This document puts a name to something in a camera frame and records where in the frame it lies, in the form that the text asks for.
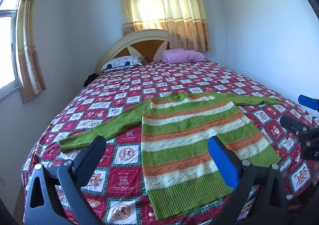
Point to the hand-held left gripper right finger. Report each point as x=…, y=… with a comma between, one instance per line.
x=223, y=162

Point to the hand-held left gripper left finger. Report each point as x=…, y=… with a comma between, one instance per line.
x=96, y=149

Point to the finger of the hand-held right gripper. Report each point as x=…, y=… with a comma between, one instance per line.
x=309, y=102
x=292, y=123

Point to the green orange striped knit sweater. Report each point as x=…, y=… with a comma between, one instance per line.
x=189, y=140

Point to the red checked printed blanket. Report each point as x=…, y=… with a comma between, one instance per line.
x=124, y=90

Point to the dark bag beside bed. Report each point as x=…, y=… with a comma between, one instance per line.
x=89, y=80

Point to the white pillow with dark dots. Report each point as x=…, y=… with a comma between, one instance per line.
x=122, y=63

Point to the pink pillow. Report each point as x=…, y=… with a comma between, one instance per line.
x=183, y=56

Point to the cream and brown bed headboard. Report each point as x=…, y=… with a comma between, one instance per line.
x=149, y=44

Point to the narrow yellow patterned curtain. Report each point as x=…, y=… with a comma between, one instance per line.
x=28, y=48

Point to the wide yellow patterned curtain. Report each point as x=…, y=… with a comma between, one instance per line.
x=164, y=8

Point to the white wall socket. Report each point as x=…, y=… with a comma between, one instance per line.
x=2, y=182

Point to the window with metal frame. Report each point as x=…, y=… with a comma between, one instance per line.
x=7, y=48

